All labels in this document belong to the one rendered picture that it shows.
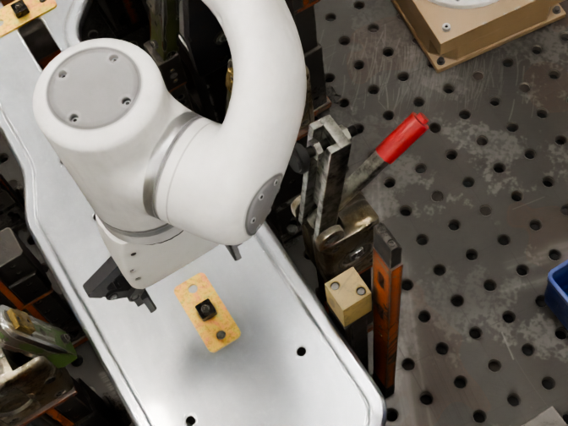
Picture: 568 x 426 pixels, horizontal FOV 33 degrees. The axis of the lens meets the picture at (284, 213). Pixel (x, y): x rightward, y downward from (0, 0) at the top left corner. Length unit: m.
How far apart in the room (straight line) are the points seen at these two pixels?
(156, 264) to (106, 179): 0.18
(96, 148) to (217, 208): 0.08
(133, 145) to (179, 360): 0.43
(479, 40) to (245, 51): 0.90
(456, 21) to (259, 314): 0.61
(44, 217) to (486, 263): 0.60
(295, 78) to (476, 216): 0.78
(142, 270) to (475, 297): 0.63
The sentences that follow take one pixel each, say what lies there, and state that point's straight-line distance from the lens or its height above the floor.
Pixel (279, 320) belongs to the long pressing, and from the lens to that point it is 0.99.
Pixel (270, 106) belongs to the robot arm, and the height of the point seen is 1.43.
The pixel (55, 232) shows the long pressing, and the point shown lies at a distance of 1.08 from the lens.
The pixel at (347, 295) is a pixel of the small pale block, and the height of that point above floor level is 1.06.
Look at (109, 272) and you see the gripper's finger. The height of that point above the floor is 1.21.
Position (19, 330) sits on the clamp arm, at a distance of 0.94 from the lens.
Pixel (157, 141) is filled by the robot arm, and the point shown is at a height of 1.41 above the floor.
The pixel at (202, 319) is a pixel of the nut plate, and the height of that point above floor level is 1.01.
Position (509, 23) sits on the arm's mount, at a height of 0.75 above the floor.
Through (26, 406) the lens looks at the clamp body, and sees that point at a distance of 1.06.
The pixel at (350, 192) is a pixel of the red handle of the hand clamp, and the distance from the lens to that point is 0.94.
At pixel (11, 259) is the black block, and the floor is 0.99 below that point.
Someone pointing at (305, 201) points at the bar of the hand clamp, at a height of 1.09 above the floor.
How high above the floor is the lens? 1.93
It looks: 65 degrees down
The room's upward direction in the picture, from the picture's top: 12 degrees counter-clockwise
